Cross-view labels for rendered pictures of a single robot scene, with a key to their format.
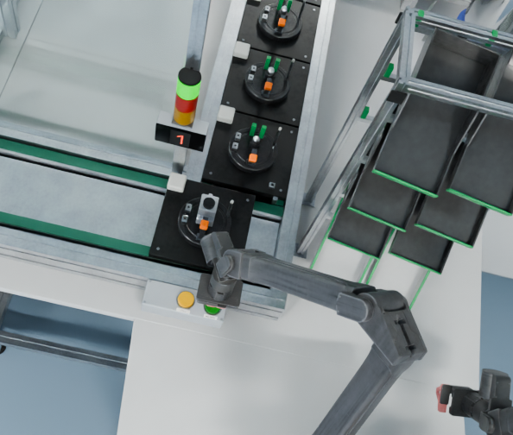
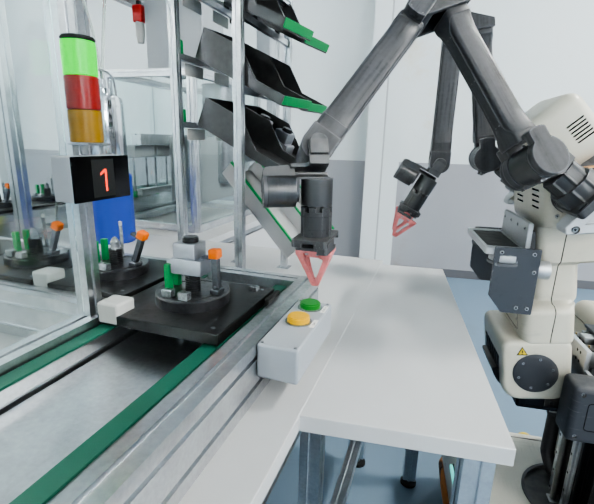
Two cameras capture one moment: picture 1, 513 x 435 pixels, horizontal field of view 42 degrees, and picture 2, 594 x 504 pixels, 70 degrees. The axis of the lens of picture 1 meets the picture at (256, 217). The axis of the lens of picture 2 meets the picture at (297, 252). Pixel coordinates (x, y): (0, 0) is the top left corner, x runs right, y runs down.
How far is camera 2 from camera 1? 1.48 m
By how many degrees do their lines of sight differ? 64
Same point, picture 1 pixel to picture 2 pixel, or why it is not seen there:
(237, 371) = (377, 343)
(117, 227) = (137, 390)
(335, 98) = not seen: hidden behind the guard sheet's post
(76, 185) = not seen: outside the picture
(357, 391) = (479, 51)
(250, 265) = (332, 117)
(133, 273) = (243, 354)
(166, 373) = (387, 391)
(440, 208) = not seen: hidden behind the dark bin
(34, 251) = (130, 476)
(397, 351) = not seen: outside the picture
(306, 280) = (374, 57)
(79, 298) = (246, 483)
